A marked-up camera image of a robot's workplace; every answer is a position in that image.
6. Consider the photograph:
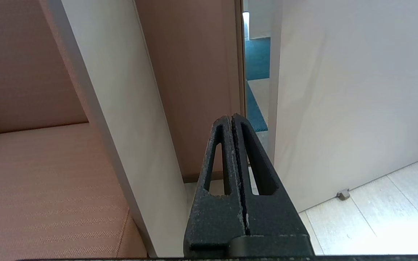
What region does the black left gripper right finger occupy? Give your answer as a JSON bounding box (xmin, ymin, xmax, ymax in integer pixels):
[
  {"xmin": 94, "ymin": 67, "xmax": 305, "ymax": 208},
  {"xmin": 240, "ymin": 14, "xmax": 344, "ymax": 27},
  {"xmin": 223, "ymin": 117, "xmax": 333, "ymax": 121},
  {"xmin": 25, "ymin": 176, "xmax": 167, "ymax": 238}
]
[{"xmin": 232, "ymin": 113, "xmax": 315, "ymax": 256}]

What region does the dark baseboard strip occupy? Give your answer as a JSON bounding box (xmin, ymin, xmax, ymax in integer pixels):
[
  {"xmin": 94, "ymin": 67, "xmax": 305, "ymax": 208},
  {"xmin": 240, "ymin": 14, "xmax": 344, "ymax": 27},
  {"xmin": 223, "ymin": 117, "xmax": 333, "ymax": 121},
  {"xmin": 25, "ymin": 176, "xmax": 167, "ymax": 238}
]
[{"xmin": 183, "ymin": 172, "xmax": 224, "ymax": 183}]

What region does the cream door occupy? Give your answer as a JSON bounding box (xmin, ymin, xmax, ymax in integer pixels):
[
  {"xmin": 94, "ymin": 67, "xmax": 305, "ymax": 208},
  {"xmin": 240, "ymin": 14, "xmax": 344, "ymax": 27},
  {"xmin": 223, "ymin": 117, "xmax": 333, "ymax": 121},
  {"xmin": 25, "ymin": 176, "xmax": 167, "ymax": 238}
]
[{"xmin": 267, "ymin": 0, "xmax": 418, "ymax": 213}]

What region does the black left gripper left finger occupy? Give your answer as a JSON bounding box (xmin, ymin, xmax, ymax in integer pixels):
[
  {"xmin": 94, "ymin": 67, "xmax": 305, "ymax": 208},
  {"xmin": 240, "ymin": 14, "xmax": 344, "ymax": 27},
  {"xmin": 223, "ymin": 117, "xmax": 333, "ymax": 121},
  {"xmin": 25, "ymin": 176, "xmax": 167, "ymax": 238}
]
[{"xmin": 184, "ymin": 115, "xmax": 247, "ymax": 256}]

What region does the beige partition panel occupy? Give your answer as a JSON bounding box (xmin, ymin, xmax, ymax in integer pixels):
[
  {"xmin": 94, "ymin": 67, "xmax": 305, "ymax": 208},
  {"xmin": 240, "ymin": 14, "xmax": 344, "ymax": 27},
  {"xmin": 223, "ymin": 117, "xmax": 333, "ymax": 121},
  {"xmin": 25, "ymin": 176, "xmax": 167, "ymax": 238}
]
[{"xmin": 38, "ymin": 0, "xmax": 195, "ymax": 258}]

